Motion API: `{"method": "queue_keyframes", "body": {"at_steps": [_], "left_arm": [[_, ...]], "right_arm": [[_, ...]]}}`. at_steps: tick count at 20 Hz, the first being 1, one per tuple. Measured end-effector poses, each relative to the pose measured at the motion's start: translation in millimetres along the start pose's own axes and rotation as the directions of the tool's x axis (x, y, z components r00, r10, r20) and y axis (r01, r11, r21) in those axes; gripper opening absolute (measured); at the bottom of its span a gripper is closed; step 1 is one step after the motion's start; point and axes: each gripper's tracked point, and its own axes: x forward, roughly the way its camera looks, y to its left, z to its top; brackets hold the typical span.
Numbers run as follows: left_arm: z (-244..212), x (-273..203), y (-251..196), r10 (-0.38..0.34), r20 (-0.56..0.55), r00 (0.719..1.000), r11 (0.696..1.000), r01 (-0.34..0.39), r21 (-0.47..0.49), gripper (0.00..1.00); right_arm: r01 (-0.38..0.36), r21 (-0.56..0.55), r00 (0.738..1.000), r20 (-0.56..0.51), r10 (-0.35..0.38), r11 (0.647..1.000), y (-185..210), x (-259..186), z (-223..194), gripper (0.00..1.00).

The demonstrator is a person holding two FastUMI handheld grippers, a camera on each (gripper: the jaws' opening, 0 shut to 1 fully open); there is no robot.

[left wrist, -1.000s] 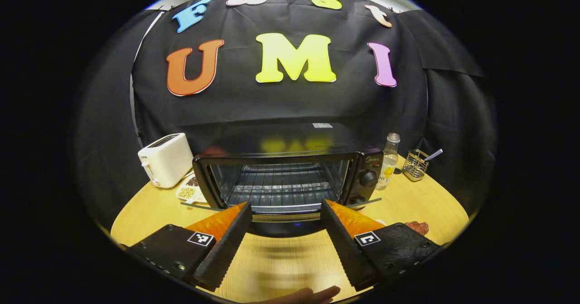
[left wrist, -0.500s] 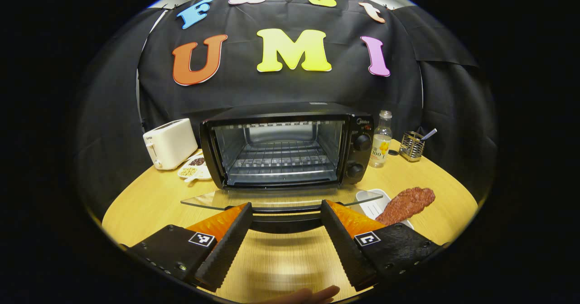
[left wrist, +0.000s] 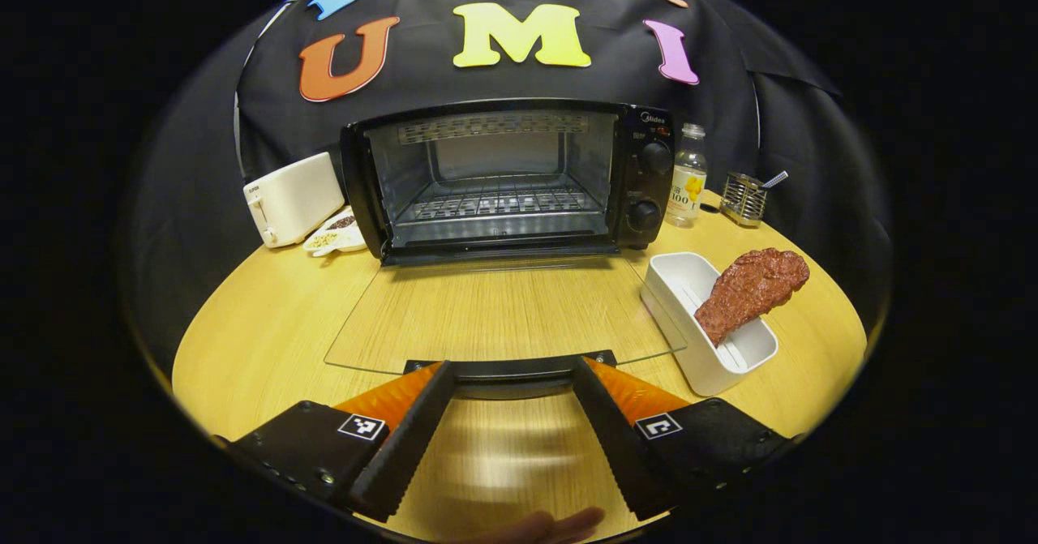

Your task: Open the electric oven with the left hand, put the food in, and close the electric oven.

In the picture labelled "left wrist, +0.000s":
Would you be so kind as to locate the black backdrop cloth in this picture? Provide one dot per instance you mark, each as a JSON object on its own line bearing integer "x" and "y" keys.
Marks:
{"x": 203, "y": 187}

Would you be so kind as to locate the brown meat piece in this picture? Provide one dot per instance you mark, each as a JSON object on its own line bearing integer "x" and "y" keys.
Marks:
{"x": 750, "y": 289}

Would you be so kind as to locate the metal mesh utensil holder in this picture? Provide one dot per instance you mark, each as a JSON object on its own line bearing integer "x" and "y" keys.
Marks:
{"x": 742, "y": 199}

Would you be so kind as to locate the clear glass bottle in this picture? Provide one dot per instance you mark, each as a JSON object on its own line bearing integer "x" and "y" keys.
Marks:
{"x": 686, "y": 187}

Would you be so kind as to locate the white divided seasoning dish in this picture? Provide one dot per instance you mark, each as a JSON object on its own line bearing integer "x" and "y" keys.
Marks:
{"x": 340, "y": 236}

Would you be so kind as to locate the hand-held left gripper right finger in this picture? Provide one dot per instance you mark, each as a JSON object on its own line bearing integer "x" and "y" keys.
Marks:
{"x": 616, "y": 443}

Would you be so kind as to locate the black electric oven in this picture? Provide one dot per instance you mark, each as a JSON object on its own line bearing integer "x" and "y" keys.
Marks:
{"x": 641, "y": 171}

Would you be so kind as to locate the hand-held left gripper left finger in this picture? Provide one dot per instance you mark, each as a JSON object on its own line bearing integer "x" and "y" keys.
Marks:
{"x": 409, "y": 443}

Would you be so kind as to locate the white rectangular tray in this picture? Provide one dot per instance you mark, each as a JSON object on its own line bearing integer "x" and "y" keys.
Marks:
{"x": 677, "y": 284}

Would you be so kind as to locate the white toaster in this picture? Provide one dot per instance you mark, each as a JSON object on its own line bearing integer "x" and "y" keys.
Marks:
{"x": 296, "y": 199}

